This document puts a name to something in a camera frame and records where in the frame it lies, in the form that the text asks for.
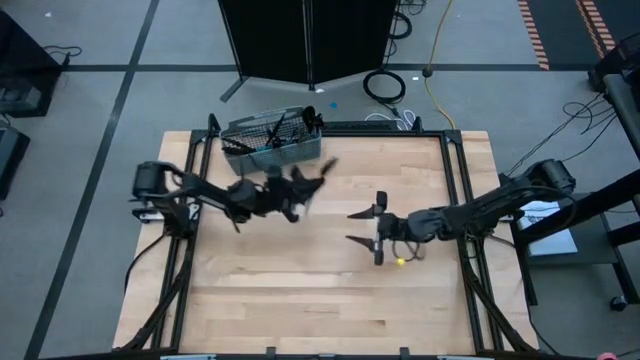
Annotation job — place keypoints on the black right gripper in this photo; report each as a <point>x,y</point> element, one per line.
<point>392,227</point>

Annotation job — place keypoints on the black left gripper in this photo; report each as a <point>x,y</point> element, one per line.
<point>285,192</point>

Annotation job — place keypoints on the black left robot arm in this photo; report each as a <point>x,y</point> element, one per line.
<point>200,190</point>

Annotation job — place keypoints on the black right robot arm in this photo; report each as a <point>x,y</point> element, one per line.
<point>500,202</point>

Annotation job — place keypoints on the black power strip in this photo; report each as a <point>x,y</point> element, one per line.
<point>360,125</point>

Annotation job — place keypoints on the black folding partition screen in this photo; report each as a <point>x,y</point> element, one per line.
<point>280,40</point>

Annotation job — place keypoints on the white paper sheet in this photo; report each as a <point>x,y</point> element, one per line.
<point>555,240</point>

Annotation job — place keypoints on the black side table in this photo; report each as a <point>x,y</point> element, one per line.
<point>600,250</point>

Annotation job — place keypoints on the pink object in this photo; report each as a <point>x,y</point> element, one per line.
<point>607,357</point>

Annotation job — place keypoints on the grey workbench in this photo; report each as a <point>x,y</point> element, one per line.
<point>622,110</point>

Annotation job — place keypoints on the black equipment case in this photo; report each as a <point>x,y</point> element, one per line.
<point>10,160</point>

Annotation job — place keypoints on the black equipment cabinet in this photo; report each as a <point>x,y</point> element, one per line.
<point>25,60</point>

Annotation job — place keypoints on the black metal table frame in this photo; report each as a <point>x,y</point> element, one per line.
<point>375,134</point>

